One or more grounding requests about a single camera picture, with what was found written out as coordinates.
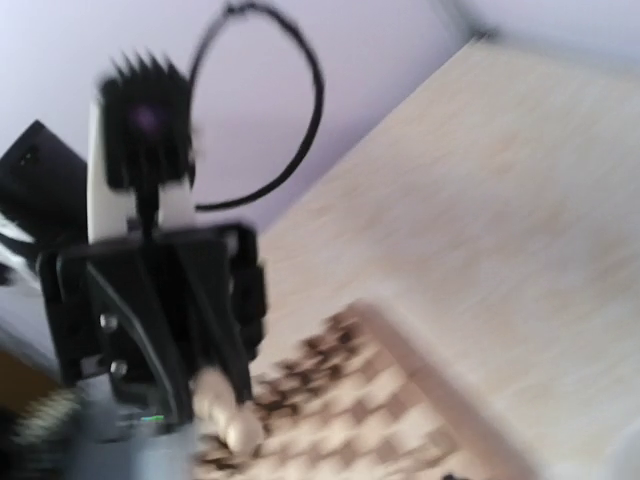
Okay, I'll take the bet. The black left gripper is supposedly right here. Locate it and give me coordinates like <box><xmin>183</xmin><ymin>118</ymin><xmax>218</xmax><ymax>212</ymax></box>
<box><xmin>38</xmin><ymin>223</ymin><xmax>267</xmax><ymax>430</ymax></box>

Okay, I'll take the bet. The cream pawn chess piece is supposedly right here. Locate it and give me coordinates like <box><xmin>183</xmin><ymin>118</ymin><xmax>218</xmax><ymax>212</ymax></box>
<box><xmin>192</xmin><ymin>367</ymin><xmax>264</xmax><ymax>456</ymax></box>

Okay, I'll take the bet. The wooden chessboard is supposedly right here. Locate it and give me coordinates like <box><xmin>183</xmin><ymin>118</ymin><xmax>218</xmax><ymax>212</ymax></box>
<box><xmin>193</xmin><ymin>304</ymin><xmax>538</xmax><ymax>479</ymax></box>

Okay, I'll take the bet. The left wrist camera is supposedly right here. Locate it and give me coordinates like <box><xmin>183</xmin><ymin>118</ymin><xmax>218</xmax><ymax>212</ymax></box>
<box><xmin>99</xmin><ymin>54</ymin><xmax>195</xmax><ymax>191</ymax></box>

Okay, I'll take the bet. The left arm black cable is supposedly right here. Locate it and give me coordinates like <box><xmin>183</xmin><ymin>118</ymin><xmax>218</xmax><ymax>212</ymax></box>
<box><xmin>187</xmin><ymin>0</ymin><xmax>326</xmax><ymax>214</ymax></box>

